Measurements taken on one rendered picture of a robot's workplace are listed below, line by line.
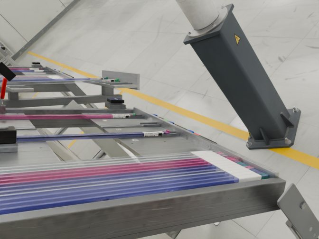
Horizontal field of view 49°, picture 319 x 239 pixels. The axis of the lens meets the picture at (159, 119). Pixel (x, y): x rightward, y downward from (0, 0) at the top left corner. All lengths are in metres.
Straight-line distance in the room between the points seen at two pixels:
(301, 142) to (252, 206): 1.12
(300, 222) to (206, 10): 0.94
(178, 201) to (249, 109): 1.16
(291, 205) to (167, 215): 0.24
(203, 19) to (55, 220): 1.11
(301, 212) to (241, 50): 0.95
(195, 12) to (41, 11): 7.40
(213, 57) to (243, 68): 0.14
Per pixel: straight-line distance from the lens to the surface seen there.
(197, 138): 0.92
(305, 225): 0.76
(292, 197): 0.69
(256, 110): 1.69
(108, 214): 0.52
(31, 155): 0.75
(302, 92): 2.03
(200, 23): 1.46
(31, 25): 8.64
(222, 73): 1.57
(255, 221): 1.63
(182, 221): 0.60
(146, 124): 1.06
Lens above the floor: 1.29
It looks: 30 degrees down
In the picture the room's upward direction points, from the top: 41 degrees counter-clockwise
